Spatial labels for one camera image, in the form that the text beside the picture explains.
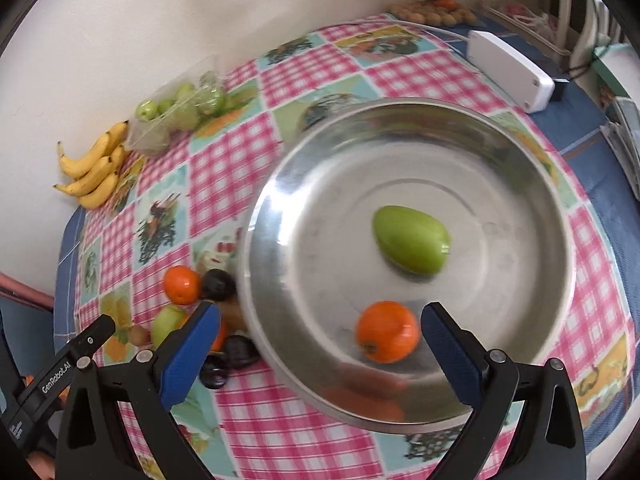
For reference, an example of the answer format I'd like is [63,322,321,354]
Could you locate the pile of green jujubes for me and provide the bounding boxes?
[136,72,228,133]

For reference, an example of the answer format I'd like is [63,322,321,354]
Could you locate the silver metal plate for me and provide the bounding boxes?
[236,97,578,435]

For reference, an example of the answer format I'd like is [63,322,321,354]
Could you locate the white plastic device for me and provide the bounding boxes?
[466,30,557,113]

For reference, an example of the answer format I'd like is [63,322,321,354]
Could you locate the small green mango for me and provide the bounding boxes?
[372,204,451,276]

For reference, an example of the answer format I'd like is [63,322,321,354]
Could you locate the green-rimmed white board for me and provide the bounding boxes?
[592,42,640,111]

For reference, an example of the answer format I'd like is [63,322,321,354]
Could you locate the white chair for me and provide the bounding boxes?
[547,0,616,66]

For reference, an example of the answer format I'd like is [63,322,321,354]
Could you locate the black cable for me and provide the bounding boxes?
[565,55,601,81]

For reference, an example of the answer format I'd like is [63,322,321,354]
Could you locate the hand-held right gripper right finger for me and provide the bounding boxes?
[421,301,587,480]

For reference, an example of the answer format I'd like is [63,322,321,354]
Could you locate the orange tangerine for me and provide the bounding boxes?
[356,301,421,365]
[210,317,231,353]
[164,266,203,306]

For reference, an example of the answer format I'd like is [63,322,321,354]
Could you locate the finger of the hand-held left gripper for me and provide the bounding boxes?
[64,314,117,362]

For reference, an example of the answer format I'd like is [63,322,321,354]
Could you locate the pink checkered tablecloth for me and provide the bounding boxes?
[52,7,640,471]
[75,21,632,480]

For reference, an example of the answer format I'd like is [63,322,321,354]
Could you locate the clear plastic bag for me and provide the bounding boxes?
[125,57,251,156]

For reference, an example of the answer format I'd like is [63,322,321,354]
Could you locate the large green mango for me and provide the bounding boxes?
[151,304,188,348]

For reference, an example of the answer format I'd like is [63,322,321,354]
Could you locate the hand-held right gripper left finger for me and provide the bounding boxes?
[55,301,222,480]

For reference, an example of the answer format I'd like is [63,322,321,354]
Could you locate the pile of small brown fruits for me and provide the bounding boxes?
[389,2,473,27]

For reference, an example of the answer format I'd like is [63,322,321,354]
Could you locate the pink plastic bag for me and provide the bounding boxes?
[492,2,561,43]

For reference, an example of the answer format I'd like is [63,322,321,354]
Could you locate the black plug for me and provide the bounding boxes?
[550,75,573,103]

